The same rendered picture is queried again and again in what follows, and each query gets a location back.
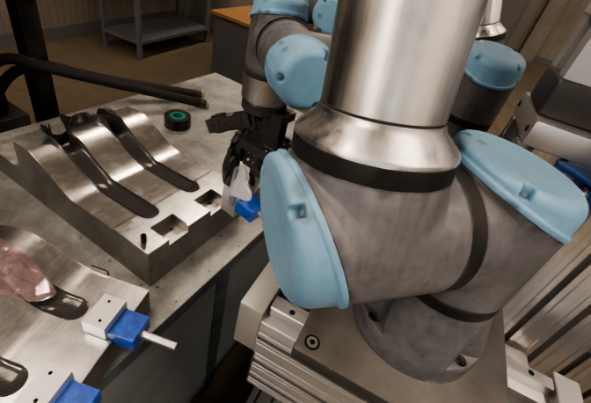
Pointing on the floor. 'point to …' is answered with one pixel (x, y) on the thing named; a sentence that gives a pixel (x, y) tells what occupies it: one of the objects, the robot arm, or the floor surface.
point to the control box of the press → (18, 12)
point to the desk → (230, 41)
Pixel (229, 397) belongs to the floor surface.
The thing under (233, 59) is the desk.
